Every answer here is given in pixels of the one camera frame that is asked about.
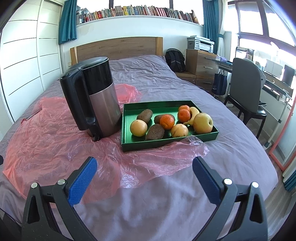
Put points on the white desk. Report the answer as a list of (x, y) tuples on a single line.
[(271, 86)]

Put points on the grey office chair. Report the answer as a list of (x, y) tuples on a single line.
[(245, 90)]

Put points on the white printer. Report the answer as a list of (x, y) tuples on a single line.
[(200, 43)]

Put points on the yellow striped pepino melon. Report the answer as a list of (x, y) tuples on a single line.
[(179, 130)]

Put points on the large front orange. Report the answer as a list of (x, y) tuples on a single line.
[(167, 121)]

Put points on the orange mandarin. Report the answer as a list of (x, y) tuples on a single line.
[(184, 115)]

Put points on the pink plastic sheet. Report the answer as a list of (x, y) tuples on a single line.
[(57, 138)]

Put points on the brown kiwi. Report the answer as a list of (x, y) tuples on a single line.
[(145, 115), (158, 117)]

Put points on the dark blue tote bag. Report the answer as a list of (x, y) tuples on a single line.
[(220, 83)]

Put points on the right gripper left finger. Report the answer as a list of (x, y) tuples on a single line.
[(39, 222)]

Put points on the round yellow pear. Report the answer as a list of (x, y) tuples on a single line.
[(138, 128)]

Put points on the right teal curtain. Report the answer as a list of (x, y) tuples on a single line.
[(214, 12)]

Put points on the wooden drawer cabinet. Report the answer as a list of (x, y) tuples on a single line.
[(200, 69)]

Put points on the black backpack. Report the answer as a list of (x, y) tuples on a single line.
[(175, 60)]

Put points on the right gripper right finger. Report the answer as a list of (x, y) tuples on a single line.
[(250, 222)]

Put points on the large front kiwi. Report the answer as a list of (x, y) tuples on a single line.
[(156, 132)]

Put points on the teal curtain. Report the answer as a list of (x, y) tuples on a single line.
[(67, 26), (214, 12)]

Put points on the row of books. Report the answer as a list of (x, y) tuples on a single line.
[(84, 16)]

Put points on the large yellow-green apple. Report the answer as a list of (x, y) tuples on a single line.
[(202, 123)]

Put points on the steel black electric kettle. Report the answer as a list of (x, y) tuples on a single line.
[(91, 96)]

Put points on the white wardrobe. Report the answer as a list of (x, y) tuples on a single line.
[(30, 54)]

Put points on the green tray box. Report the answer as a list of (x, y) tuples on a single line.
[(129, 142)]

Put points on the yellow banana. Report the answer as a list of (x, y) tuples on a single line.
[(194, 111)]

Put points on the wooden headboard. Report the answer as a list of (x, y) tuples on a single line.
[(118, 48)]

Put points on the small mandarin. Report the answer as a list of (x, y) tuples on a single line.
[(184, 107)]

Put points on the left teal curtain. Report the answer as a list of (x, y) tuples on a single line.
[(67, 26)]

